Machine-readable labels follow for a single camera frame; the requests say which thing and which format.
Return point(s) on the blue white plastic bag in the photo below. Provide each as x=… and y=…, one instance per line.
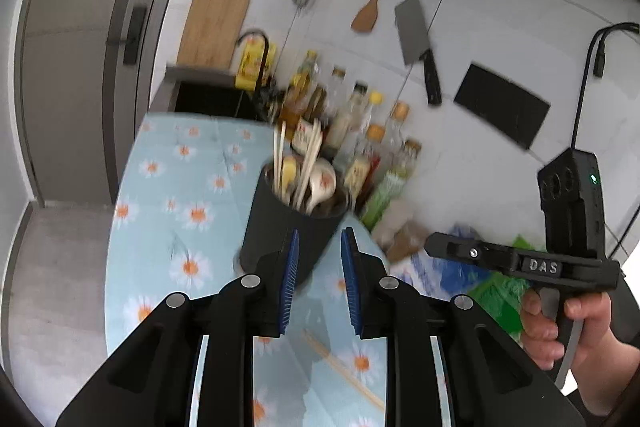
x=450, y=277

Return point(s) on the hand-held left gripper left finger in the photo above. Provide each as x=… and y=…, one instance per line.
x=289, y=282

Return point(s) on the yellow dish soap bottle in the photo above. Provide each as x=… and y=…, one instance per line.
x=247, y=67

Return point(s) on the green packet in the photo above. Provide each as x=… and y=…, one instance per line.
x=500, y=302

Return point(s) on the wooden cutting board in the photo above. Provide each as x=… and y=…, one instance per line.
x=212, y=27

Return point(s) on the black sink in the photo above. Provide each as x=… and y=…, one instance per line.
x=210, y=99

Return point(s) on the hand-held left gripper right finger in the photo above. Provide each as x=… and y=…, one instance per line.
x=350, y=282

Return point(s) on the person's right hand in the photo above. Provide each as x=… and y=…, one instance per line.
x=537, y=332

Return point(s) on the grey door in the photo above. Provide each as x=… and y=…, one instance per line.
x=75, y=57

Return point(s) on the row of condiment bottles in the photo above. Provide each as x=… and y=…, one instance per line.
x=350, y=122

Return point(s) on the large white ceramic spoon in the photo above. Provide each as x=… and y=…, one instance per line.
x=322, y=182

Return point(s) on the daisy print tablecloth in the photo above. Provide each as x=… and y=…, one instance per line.
x=165, y=187

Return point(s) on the black faucet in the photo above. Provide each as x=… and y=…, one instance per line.
x=263, y=62

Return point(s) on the cardboard box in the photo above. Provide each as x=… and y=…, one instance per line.
x=405, y=239

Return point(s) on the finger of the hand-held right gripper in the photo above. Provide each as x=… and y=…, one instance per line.
x=465, y=252

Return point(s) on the black utensil holder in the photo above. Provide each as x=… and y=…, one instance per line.
x=270, y=227

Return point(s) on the small white ceramic spoon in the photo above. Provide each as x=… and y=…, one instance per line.
x=289, y=174

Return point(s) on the black wall panel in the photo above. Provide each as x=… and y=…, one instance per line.
x=500, y=104

